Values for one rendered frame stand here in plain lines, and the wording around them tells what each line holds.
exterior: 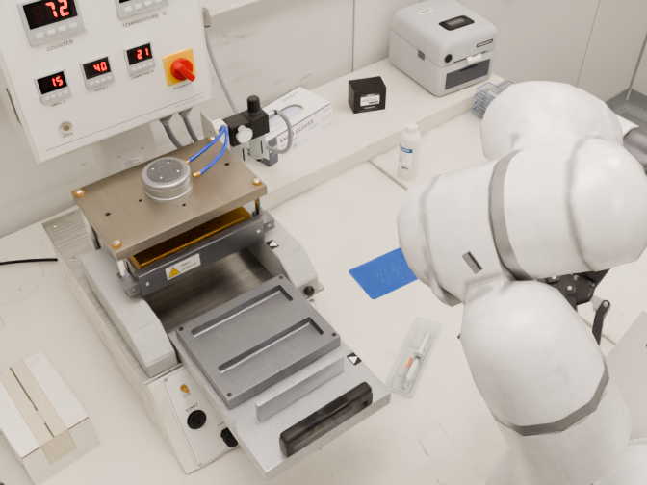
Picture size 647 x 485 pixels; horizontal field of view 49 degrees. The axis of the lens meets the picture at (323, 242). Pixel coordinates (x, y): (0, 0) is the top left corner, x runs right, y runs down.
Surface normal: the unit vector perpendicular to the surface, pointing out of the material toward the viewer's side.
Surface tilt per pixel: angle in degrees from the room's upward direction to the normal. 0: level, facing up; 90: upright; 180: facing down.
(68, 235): 0
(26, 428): 2
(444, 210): 46
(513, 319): 27
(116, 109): 90
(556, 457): 88
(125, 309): 0
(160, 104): 90
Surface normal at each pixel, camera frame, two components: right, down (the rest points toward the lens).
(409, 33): -0.85, 0.32
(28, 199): 0.61, 0.55
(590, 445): 0.22, 0.47
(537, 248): -0.40, 0.56
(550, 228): -0.51, 0.25
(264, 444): -0.01, -0.72
